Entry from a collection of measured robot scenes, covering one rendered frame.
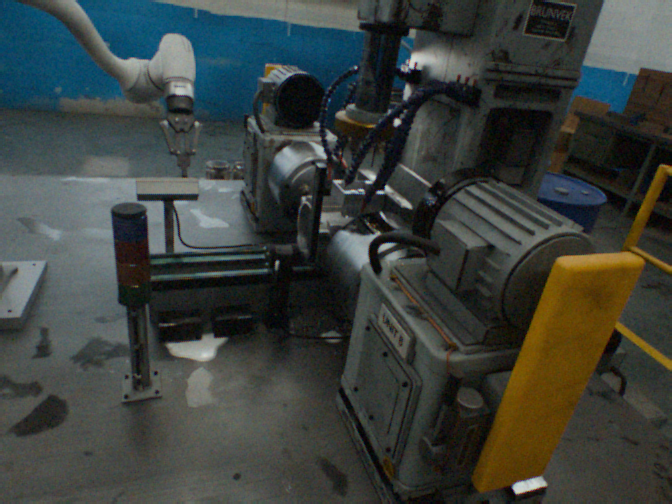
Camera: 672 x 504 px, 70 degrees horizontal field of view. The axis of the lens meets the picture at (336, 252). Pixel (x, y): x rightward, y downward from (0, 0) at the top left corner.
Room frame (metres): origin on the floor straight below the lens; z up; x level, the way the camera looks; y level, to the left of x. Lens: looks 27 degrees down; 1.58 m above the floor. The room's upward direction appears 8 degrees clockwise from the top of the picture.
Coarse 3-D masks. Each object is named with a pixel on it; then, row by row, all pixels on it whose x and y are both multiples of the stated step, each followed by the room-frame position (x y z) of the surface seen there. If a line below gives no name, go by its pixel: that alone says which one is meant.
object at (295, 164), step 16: (304, 144) 1.56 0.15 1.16; (288, 160) 1.47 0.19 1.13; (304, 160) 1.43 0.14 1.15; (320, 160) 1.44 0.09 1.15; (336, 160) 1.47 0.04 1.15; (272, 176) 1.50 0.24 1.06; (288, 176) 1.40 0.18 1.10; (304, 176) 1.42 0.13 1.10; (336, 176) 1.46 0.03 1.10; (272, 192) 1.50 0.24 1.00; (288, 192) 1.40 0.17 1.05; (304, 192) 1.39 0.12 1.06; (288, 208) 1.41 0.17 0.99
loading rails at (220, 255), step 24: (168, 264) 1.09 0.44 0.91; (192, 264) 1.12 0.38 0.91; (216, 264) 1.14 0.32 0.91; (240, 264) 1.17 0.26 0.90; (264, 264) 1.20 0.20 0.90; (168, 288) 1.00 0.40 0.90; (192, 288) 1.02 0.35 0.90; (216, 288) 1.04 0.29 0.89; (240, 288) 1.07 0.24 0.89; (264, 288) 1.09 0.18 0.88; (312, 288) 1.15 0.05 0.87; (264, 312) 1.10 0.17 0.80; (288, 312) 1.09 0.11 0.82
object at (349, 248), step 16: (352, 224) 1.01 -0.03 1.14; (368, 224) 0.99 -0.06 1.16; (384, 224) 0.98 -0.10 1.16; (400, 224) 1.00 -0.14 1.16; (336, 240) 0.99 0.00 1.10; (352, 240) 0.96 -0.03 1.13; (368, 240) 0.93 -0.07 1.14; (336, 256) 0.96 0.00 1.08; (352, 256) 0.91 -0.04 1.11; (384, 256) 0.88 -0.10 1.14; (400, 256) 0.87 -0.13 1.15; (416, 256) 0.88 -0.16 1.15; (336, 272) 0.93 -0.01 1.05; (352, 272) 0.88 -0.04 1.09; (336, 288) 0.92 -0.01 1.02; (352, 288) 0.86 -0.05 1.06; (352, 304) 0.86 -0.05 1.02; (352, 320) 0.86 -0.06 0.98
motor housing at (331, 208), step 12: (324, 204) 1.20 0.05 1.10; (336, 204) 1.21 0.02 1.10; (300, 216) 1.28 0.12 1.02; (324, 216) 1.18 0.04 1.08; (336, 216) 1.19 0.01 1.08; (300, 228) 1.28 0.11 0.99; (324, 228) 1.16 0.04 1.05; (300, 240) 1.26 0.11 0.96; (324, 240) 1.14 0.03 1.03; (324, 252) 1.15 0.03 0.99
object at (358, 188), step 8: (336, 184) 1.26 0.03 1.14; (344, 184) 1.30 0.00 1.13; (352, 184) 1.31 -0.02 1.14; (360, 184) 1.32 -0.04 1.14; (368, 184) 1.31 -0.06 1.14; (336, 192) 1.25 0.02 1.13; (344, 192) 1.21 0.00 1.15; (352, 192) 1.25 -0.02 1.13; (360, 192) 1.26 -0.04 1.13; (344, 200) 1.20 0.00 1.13; (352, 200) 1.21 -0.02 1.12; (360, 200) 1.22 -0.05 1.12; (376, 200) 1.24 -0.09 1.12; (344, 208) 1.20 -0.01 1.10; (352, 208) 1.21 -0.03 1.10; (360, 208) 1.22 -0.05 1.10; (368, 208) 1.23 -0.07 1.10; (376, 208) 1.24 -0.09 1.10; (344, 216) 1.20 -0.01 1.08; (352, 216) 1.21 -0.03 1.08
